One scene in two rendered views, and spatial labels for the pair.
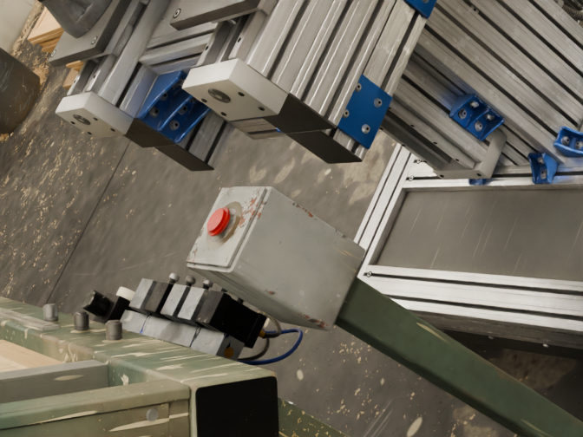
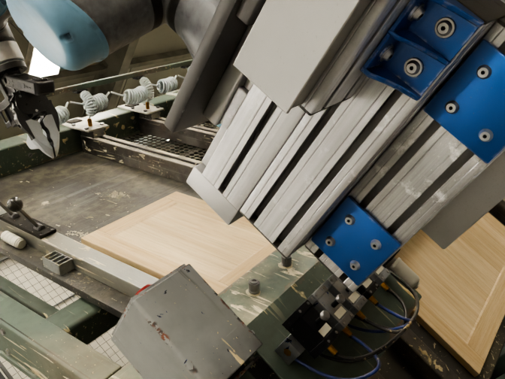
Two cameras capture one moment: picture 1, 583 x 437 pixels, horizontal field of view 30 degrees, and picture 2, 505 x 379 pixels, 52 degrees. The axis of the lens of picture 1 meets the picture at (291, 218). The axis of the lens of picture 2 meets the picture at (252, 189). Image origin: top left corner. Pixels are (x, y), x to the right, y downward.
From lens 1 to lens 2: 144 cm
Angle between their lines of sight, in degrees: 69
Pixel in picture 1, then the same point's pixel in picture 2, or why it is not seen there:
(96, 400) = (53, 357)
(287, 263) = (146, 359)
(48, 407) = (35, 344)
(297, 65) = (247, 187)
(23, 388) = not seen: hidden behind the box
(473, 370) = not seen: outside the picture
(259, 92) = (211, 201)
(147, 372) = not seen: hidden behind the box
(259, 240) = (126, 332)
